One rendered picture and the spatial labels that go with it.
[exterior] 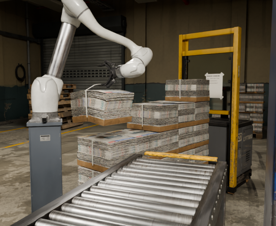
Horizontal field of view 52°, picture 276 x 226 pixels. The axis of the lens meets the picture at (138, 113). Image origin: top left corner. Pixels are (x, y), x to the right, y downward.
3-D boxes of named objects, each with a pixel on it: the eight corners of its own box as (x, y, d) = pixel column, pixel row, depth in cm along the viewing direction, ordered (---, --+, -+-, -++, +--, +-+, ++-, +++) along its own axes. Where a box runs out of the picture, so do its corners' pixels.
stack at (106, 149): (77, 239, 228) (75, 136, 221) (163, 197, 316) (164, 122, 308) (111, 258, 203) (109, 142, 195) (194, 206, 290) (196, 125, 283)
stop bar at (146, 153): (145, 154, 176) (145, 150, 176) (218, 160, 160) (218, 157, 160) (144, 155, 173) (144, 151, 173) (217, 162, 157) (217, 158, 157)
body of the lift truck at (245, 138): (184, 179, 376) (185, 119, 369) (204, 170, 417) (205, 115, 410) (235, 192, 331) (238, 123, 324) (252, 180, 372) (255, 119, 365)
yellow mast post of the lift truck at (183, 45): (176, 174, 367) (178, 35, 351) (180, 172, 373) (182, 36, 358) (183, 176, 361) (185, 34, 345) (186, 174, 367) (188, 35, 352)
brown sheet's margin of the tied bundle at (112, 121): (88, 121, 203) (88, 115, 202) (116, 117, 225) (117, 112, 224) (103, 126, 193) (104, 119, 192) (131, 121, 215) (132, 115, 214)
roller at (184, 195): (100, 189, 129) (99, 179, 128) (205, 205, 112) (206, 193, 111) (94, 193, 124) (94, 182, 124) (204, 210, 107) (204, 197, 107)
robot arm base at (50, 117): (28, 123, 165) (27, 114, 165) (31, 119, 187) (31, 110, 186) (60, 122, 170) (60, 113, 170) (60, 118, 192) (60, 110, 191)
